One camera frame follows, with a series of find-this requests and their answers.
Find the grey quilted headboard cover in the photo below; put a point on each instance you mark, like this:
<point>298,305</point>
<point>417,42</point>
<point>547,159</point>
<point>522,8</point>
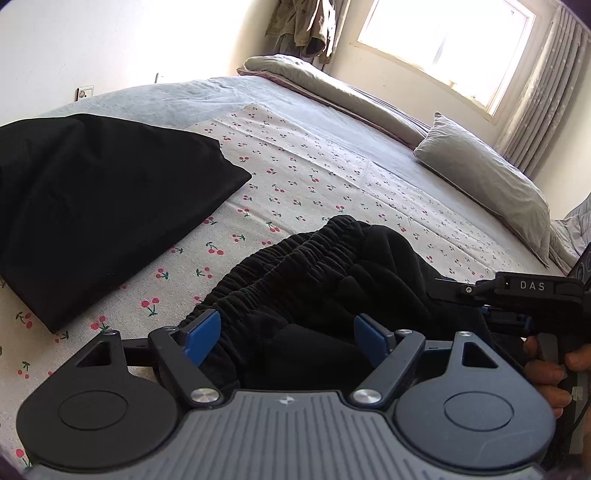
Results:
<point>570,236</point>

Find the folded black garment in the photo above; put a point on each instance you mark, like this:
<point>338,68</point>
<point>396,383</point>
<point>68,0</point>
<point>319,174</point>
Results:
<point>88,201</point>

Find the folded grey blanket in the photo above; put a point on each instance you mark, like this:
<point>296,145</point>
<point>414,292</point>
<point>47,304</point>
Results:
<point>303,78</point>

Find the cherry print cloth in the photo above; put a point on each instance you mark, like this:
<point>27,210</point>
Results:
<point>298,180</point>

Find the beige curtain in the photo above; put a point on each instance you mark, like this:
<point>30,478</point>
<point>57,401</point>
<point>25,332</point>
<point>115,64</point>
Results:
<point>544,99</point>

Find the grey pillow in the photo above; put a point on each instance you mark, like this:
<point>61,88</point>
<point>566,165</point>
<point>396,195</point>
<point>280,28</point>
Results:
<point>472,166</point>

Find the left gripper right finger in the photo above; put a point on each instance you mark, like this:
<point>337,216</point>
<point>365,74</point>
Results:
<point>394,357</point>

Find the black pants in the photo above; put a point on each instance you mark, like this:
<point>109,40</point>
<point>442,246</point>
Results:
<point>287,311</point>

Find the hanging olive clothes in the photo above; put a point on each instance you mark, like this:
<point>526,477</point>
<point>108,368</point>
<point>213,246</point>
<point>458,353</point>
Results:
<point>308,29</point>

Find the wall socket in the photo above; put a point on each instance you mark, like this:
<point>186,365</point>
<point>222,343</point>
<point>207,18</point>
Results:
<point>84,92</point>

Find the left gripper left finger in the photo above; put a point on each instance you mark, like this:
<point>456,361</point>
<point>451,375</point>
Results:
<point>179,352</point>

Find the person's right hand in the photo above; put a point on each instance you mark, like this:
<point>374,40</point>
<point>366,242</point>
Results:
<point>545,376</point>

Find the window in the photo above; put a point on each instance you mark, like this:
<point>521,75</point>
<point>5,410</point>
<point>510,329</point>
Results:
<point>472,48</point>

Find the grey bed sheet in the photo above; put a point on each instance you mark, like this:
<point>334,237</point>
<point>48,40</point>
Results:
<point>181,105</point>

